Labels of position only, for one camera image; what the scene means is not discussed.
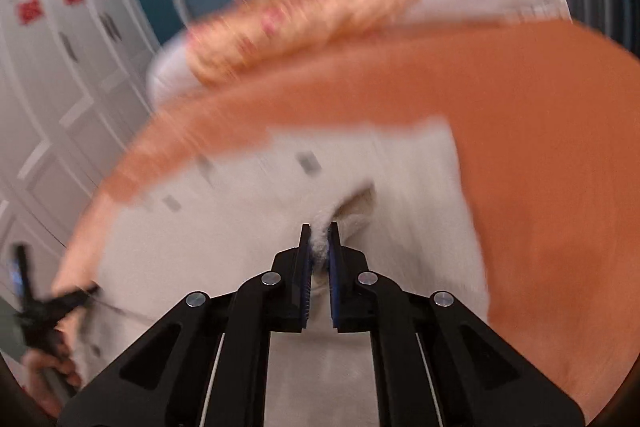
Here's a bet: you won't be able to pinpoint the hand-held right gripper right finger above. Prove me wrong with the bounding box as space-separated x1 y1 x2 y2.
328 221 585 427

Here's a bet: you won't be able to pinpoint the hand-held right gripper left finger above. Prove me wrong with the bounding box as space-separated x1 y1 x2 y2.
57 223 314 427

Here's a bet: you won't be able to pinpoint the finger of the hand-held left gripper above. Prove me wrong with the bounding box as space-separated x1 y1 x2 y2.
49 284 102 314
12 245 32 310

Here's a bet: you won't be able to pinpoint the cream knitted sweater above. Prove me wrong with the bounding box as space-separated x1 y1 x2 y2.
80 117 492 427

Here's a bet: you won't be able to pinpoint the person's left hand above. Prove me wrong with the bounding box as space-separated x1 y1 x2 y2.
22 331 83 415

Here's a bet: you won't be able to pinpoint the white wardrobe doors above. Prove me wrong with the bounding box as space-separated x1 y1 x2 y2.
0 0 162 260

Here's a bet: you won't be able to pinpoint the orange plush blanket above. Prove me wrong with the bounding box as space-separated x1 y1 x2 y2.
52 19 640 423

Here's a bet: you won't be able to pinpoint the orange floral satin pillow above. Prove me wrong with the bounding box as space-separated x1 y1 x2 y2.
187 0 422 86

